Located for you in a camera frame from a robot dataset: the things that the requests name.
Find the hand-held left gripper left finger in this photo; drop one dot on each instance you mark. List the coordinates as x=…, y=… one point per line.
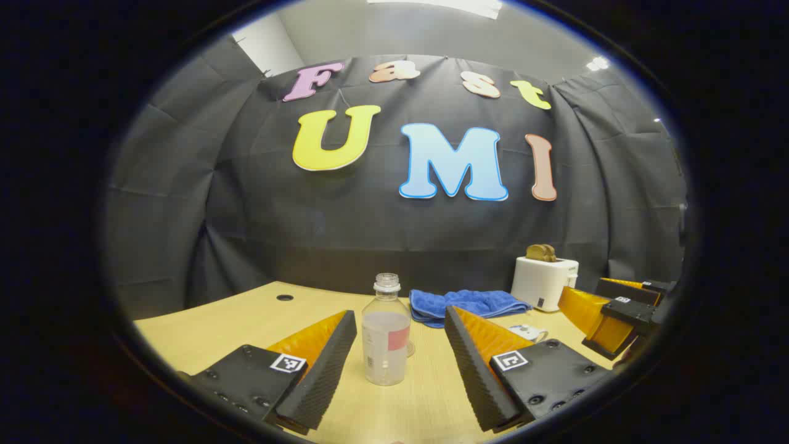
x=327, y=370

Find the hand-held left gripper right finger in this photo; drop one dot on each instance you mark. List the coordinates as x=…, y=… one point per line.
x=468, y=370

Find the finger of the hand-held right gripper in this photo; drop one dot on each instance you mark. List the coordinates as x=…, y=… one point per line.
x=622, y=291
x=629, y=311

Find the white toaster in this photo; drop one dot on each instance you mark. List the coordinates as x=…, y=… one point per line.
x=542, y=283

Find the blue folded towel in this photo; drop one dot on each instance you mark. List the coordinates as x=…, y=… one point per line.
x=468, y=303

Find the brown bread slice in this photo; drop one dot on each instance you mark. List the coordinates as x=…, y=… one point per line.
x=551, y=254
x=535, y=253

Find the black backdrop cloth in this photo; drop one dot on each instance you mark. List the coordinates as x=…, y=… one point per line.
x=370, y=234

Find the clear plastic water bottle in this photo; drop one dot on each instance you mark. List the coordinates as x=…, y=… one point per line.
x=385, y=351

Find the round ceiling spot light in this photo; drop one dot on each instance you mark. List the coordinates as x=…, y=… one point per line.
x=596, y=63

